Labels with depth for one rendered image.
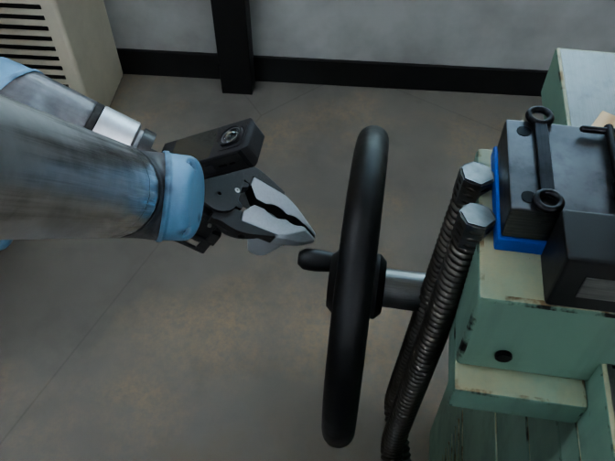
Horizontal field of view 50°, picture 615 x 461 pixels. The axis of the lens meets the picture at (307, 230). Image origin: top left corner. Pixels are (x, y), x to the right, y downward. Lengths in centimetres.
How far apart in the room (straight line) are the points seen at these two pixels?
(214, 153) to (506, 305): 32
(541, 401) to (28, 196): 37
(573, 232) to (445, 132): 158
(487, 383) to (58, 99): 46
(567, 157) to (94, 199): 31
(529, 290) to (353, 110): 162
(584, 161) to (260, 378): 109
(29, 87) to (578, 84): 52
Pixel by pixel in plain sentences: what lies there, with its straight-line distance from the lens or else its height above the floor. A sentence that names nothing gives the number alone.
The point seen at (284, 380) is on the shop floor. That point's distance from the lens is 146.
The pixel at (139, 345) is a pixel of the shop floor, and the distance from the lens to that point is 155.
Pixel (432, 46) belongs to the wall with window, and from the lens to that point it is 204.
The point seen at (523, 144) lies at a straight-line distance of 47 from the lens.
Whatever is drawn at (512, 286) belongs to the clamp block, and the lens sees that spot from 44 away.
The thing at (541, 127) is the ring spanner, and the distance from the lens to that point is 48.
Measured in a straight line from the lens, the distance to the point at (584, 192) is 46.
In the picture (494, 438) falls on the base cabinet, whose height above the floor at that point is 59.
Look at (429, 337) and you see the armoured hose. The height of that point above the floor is 84.
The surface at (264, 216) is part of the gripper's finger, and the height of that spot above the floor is 78.
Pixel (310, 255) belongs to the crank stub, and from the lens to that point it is 71.
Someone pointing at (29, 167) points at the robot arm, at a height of 109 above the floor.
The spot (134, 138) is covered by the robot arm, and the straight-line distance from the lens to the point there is 67.
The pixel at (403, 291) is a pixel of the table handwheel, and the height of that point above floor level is 82.
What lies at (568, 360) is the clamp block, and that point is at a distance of 50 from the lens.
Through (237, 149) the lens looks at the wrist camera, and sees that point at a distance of 61.
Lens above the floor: 131
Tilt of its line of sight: 51 degrees down
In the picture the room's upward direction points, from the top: straight up
